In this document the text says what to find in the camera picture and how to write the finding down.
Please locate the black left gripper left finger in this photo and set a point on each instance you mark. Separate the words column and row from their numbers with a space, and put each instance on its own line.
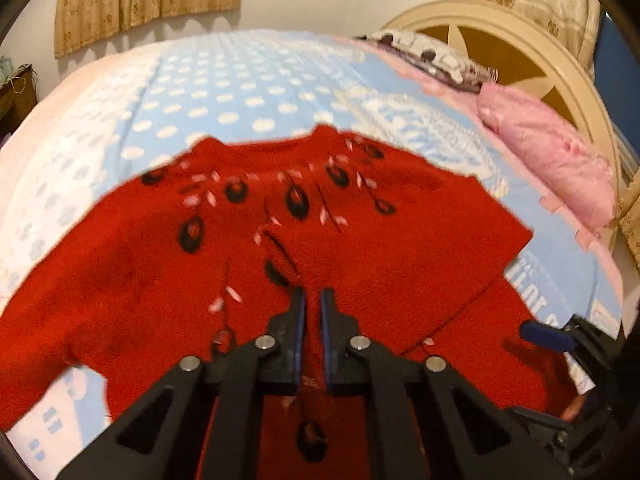
column 201, row 420

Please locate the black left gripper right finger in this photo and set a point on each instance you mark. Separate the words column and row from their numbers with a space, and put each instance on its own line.
column 426, row 421

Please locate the red knitted sweater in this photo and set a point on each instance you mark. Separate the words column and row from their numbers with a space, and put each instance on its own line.
column 200, row 254

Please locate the pink bed sheet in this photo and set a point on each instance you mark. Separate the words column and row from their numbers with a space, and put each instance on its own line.
column 465, row 102

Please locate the pink satin pillow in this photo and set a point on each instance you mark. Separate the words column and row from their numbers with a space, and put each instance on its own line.
column 553, row 149

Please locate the blue polka-dot bed blanket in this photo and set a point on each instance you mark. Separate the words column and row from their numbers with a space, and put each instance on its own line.
column 134, row 111

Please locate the dark wooden dresser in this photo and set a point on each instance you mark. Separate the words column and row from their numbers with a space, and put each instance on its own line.
column 18, row 99

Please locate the patterned white dark pillow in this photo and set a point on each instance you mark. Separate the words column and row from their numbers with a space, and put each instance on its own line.
column 433, row 57

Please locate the cream wooden headboard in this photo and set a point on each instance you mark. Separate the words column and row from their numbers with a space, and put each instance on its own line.
column 525, row 57

